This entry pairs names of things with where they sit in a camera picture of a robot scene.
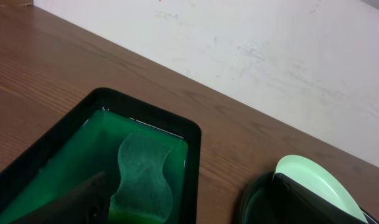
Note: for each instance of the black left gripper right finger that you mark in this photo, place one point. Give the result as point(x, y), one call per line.
point(293, 203)

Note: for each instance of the black rectangular soap tray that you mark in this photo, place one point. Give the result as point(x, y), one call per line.
point(86, 141)

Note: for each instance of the black round tray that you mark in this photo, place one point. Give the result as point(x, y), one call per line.
point(257, 202)

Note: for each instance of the green wavy sponge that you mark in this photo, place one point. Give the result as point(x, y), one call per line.
point(143, 195)

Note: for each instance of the mint green plate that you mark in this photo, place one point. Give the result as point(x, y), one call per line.
point(319, 181)

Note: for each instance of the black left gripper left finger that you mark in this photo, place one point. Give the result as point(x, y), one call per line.
point(86, 204)

